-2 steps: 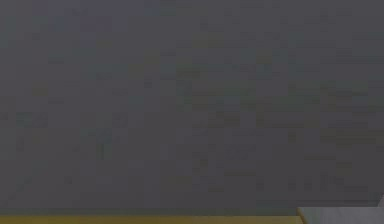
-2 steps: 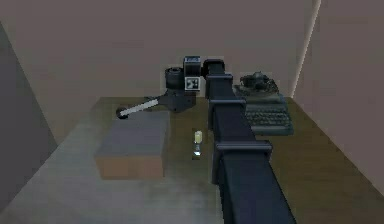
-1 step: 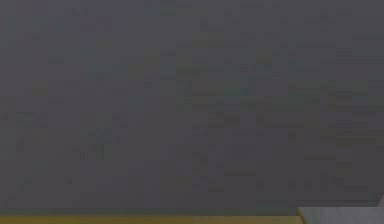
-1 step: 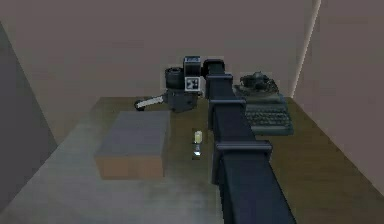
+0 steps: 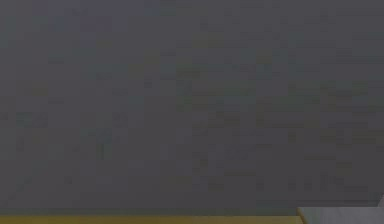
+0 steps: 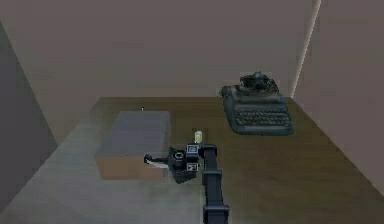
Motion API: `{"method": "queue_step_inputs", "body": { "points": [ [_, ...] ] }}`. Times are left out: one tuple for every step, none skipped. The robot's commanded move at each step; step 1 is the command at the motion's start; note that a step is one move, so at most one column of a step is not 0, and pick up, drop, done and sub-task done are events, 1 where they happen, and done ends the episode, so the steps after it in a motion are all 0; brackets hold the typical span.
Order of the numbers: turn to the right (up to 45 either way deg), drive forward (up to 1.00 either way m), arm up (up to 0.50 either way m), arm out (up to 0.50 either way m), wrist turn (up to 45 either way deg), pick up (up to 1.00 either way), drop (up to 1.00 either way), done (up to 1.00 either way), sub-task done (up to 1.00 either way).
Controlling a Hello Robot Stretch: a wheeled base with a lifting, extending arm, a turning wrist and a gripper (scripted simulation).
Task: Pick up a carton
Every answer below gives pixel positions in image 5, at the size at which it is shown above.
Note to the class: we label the pale grey flat block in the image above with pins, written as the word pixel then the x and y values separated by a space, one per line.
pixel 343 216

